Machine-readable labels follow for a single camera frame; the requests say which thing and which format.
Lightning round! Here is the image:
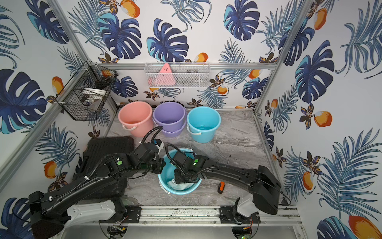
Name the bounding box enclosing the mint green microfiber cloth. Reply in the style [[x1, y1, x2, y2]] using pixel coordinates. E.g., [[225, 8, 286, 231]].
[[167, 179, 194, 191]]

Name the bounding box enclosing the pink plastic bucket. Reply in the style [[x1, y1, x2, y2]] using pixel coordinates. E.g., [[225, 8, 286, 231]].
[[118, 102, 154, 137]]

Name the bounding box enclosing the purple plastic bucket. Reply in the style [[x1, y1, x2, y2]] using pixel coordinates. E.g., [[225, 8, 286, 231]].
[[153, 102, 187, 137]]

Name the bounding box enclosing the teal bucket with white handle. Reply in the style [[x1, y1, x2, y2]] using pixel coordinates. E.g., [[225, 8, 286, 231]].
[[187, 107, 221, 143]]

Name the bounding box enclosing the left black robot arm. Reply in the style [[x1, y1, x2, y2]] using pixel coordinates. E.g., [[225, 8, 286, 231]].
[[28, 140, 166, 239]]

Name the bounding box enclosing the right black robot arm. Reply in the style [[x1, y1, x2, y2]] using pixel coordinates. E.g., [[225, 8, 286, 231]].
[[170, 151, 281, 217]]

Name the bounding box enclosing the black ribbed case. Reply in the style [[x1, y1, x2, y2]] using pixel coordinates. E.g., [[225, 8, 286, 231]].
[[73, 136, 134, 200]]

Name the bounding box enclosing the pink triangular sponge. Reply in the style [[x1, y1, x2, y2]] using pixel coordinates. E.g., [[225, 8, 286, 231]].
[[152, 63, 176, 87]]

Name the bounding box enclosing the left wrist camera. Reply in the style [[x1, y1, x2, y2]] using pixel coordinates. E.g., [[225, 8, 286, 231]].
[[153, 139, 165, 152]]

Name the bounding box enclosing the orange handled screwdriver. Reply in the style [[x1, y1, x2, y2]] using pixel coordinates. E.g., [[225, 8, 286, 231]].
[[217, 155, 231, 194]]

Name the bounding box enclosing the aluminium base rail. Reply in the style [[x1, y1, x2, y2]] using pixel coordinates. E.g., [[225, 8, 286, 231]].
[[65, 203, 302, 228]]

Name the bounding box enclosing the black wire basket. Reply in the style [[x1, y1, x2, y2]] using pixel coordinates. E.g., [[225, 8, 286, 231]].
[[55, 62, 118, 121]]

